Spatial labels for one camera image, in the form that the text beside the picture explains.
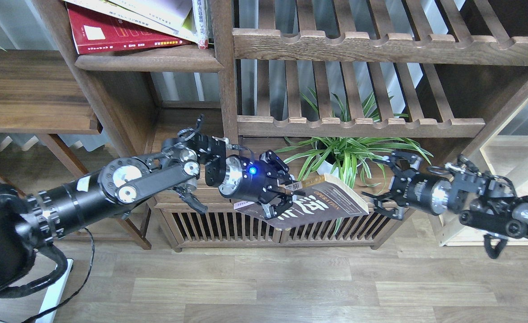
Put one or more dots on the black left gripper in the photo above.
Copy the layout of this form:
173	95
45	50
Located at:
260	181

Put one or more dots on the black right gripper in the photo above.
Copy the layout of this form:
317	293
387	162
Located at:
418	190

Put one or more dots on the purple book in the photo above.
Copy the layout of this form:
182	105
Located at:
323	198

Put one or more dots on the white and red book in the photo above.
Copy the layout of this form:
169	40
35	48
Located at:
200	18

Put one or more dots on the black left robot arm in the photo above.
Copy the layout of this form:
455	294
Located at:
29	260

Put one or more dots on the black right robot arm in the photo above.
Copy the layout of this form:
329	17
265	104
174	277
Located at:
482	200

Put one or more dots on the light wooden shelf unit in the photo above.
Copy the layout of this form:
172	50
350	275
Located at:
506	152

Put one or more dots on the white plant pot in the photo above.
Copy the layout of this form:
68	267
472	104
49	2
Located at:
326	168

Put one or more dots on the right slatted cabinet door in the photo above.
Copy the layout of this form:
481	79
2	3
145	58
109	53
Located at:
371	230

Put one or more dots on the slatted cabinet door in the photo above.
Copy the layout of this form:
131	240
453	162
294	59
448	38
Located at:
371	230
220	230

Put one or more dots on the green spider plant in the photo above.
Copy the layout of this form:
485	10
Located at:
348	156

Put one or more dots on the small wooden drawer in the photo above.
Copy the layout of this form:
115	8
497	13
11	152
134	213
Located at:
207	196

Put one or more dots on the left slatted cabinet door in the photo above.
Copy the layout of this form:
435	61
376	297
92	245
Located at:
220	230

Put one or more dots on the dark wooden bookshelf cabinet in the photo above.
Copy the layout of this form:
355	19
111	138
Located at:
446	73

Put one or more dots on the white metal bar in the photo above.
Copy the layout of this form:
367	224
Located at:
54	292

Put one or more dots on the dark wooden side table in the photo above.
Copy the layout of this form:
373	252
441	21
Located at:
41	95

